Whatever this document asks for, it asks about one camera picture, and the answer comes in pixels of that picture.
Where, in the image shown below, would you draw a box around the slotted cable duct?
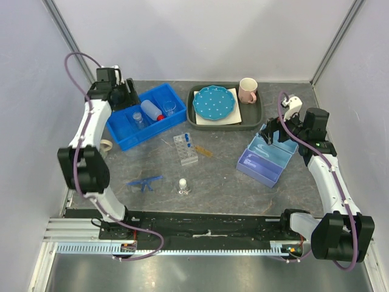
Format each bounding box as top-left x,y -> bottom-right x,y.
56,242 -> 297,256

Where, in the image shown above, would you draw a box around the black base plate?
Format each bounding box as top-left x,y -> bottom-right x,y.
64,209 -> 309,251

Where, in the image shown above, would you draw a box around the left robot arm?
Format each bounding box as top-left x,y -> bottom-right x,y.
57,77 -> 138,239

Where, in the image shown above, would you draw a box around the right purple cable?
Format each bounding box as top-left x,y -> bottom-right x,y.
278,90 -> 358,271

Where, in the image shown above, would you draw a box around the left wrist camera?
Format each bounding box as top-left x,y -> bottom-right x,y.
96,65 -> 122,89

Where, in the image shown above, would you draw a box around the brown test tube brush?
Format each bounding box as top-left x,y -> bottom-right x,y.
195,145 -> 213,158

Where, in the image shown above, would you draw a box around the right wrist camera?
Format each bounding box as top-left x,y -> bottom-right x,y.
281,96 -> 303,122

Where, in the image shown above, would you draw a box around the purple blue drawer organizer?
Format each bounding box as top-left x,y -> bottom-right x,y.
236,131 -> 298,188

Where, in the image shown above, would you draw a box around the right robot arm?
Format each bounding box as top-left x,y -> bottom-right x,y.
260,108 -> 375,271

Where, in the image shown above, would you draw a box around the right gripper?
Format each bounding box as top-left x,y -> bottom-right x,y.
258,108 -> 308,145

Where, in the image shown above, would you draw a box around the blue divided plastic bin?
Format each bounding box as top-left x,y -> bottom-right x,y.
106,83 -> 187,151

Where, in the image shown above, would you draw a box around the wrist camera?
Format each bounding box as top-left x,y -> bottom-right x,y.
281,96 -> 303,122
96,65 -> 122,89

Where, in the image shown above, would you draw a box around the blue safety glasses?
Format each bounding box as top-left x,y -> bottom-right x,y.
126,175 -> 164,193

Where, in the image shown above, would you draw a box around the white square plate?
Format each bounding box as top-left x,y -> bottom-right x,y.
195,88 -> 242,125

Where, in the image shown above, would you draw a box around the clear glass beaker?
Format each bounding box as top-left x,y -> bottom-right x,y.
163,100 -> 176,117

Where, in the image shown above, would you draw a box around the pink ceramic mug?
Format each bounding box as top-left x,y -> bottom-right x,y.
238,77 -> 258,104

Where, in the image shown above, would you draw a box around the beige floral mug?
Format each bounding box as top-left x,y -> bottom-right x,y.
99,139 -> 113,159

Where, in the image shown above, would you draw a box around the dark green plastic tray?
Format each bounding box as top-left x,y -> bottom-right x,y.
186,83 -> 264,131

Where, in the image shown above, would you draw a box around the clear test tube rack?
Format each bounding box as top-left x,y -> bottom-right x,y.
173,133 -> 198,166

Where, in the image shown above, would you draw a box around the white plastic wash bottle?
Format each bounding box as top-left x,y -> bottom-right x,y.
140,100 -> 165,121

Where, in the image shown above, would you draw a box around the clear round glass flask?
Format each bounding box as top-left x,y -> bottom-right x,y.
176,178 -> 191,195

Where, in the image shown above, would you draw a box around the clear glass stoppered bottle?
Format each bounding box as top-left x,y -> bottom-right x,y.
132,111 -> 147,130

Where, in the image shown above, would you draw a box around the blue polka dot plate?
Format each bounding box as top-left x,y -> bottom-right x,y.
192,85 -> 238,121

